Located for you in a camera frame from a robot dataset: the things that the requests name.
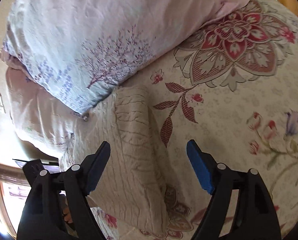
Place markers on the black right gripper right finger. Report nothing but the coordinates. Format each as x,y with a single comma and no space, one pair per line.
240,206

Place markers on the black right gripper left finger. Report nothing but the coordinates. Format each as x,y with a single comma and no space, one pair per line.
56,206

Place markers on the cream cable-knit sweater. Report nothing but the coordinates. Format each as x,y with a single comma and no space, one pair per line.
130,188

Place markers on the bright window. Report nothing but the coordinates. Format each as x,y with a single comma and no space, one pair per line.
14,190

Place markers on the pale pink pillow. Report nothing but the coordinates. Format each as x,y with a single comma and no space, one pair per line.
38,117

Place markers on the floral bed sheet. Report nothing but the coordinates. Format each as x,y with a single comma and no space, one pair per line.
233,88

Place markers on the white purple tree-print pillow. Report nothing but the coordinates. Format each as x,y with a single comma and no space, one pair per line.
80,50

